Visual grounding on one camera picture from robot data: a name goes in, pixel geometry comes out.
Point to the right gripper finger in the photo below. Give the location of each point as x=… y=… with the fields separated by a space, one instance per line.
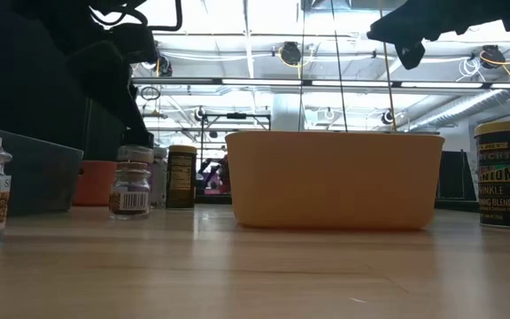
x=411 y=55
x=414 y=22

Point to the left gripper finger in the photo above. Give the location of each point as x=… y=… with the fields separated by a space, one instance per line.
x=100 y=71

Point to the white lid jar barcode label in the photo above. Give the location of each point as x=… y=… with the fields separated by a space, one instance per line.
x=159 y=186

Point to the small cork jar purple label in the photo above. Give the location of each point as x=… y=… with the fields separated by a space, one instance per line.
x=129 y=199

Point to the dark jar yellow lid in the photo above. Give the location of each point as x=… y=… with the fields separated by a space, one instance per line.
x=182 y=177

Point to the yellow plastic bin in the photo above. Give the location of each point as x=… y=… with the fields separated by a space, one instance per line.
x=334 y=181

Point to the chili onion jar yellow lid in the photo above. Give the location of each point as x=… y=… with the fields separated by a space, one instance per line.
x=503 y=177

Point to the long ceiling light bar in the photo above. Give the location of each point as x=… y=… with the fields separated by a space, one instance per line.
x=175 y=81

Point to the black curtain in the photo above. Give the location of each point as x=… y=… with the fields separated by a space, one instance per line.
x=25 y=111

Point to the orange plastic bin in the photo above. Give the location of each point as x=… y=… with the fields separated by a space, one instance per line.
x=95 y=186

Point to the grey translucent plastic bin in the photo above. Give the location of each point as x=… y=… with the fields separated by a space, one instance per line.
x=42 y=177

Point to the person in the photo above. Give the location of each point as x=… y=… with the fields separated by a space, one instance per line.
x=225 y=173

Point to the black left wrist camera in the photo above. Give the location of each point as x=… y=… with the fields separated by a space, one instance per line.
x=133 y=44

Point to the silver ventilation duct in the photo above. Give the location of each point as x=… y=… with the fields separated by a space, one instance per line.
x=467 y=106

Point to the black background rig frame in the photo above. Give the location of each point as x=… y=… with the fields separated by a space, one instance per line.
x=236 y=116

